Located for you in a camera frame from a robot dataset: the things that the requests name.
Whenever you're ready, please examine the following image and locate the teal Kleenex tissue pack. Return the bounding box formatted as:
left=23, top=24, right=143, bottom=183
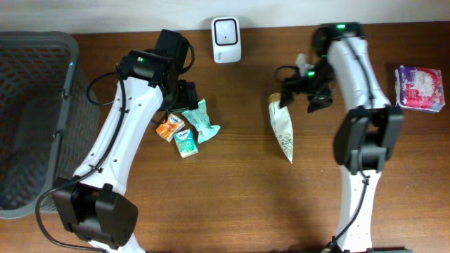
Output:
left=174, top=129, right=198, bottom=158

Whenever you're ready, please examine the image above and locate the mint green wipes pouch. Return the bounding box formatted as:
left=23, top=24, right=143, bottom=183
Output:
left=182, top=99, right=221, bottom=143

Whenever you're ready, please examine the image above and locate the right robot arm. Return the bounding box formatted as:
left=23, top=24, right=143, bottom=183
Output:
left=279, top=22, right=404, bottom=252

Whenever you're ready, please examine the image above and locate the white barcode scanner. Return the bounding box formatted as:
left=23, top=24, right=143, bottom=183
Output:
left=211, top=17, right=242, bottom=64

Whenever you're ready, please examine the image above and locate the grey plastic mesh basket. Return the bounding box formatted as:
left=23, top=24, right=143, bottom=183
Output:
left=1, top=32, right=101, bottom=219

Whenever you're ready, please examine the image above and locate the white leaf-print tube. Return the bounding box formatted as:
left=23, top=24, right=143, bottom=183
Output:
left=268, top=93, right=294, bottom=163

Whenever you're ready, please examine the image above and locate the red purple pad package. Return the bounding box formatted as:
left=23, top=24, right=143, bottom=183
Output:
left=394, top=65, right=445, bottom=112

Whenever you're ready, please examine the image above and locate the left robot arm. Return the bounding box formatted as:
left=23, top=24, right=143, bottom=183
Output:
left=46, top=30, right=198, bottom=252

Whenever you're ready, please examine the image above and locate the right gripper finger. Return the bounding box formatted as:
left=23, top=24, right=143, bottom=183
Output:
left=307, top=96, right=333, bottom=113
left=279, top=90, right=293, bottom=108

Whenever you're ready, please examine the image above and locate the orange Kleenex tissue pack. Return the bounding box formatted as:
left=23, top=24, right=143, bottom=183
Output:
left=155, top=113, right=185, bottom=142

